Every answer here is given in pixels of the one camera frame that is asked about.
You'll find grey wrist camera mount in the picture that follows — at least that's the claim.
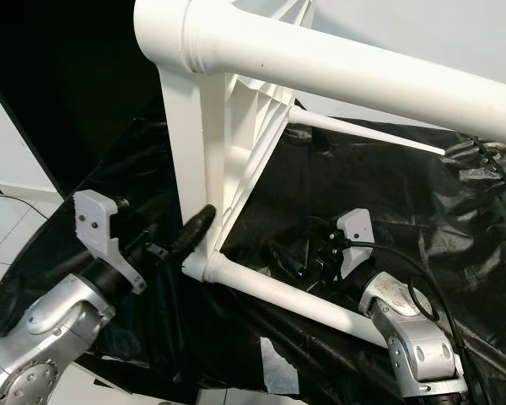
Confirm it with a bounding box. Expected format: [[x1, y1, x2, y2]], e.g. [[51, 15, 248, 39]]
[[336, 208, 374, 279], [74, 190, 146, 294]]

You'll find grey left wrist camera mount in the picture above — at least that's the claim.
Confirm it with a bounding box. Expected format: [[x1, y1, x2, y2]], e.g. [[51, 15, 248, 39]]
[[74, 190, 146, 294]]

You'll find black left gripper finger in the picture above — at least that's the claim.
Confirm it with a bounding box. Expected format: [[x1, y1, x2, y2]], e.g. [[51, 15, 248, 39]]
[[181, 205, 218, 254]]

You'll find black plastic cover sheet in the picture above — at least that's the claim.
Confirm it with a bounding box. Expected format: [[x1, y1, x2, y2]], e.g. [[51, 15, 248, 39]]
[[0, 97, 506, 402]]

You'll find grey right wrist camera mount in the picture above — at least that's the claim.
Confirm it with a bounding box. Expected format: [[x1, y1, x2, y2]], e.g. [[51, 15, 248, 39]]
[[336, 208, 374, 279]]

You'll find black door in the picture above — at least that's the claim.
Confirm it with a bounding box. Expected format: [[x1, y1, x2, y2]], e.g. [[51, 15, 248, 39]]
[[0, 0, 161, 199]]

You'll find wide grey tape piece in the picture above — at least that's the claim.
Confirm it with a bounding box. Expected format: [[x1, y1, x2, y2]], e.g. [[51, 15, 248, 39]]
[[260, 336, 300, 396]]

